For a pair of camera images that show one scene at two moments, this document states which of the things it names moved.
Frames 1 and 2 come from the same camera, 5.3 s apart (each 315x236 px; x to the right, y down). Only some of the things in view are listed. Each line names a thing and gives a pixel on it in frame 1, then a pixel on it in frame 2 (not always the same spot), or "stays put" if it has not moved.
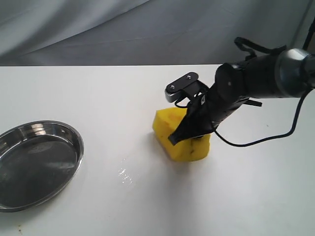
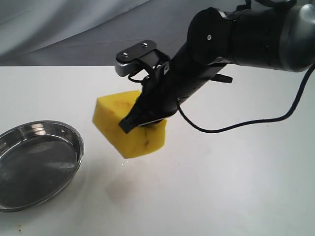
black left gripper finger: [186, 130] -> [138, 115]
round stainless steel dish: [36, 159] stays put
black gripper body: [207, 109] -> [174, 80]
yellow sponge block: [166, 121] -> [109, 111]
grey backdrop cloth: [51, 33] stays put
